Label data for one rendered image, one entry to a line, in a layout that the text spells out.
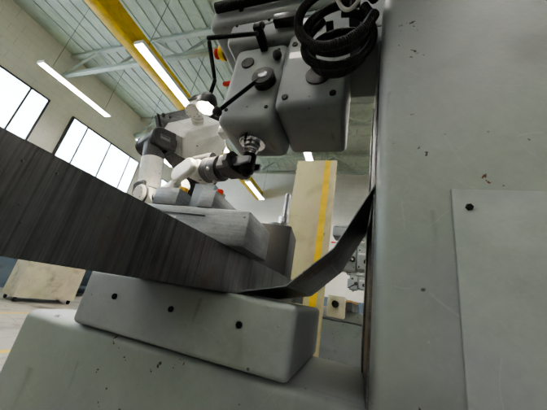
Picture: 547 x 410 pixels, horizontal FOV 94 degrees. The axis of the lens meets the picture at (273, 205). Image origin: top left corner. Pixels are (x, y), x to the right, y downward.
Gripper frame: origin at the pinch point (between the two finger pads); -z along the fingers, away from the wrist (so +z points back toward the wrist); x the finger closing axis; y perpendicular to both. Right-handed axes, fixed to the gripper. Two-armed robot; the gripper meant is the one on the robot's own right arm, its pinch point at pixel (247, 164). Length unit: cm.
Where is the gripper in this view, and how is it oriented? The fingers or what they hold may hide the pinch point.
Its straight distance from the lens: 81.2
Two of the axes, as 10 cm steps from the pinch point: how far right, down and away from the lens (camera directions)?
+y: -1.7, 9.3, -3.3
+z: -8.4, 0.4, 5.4
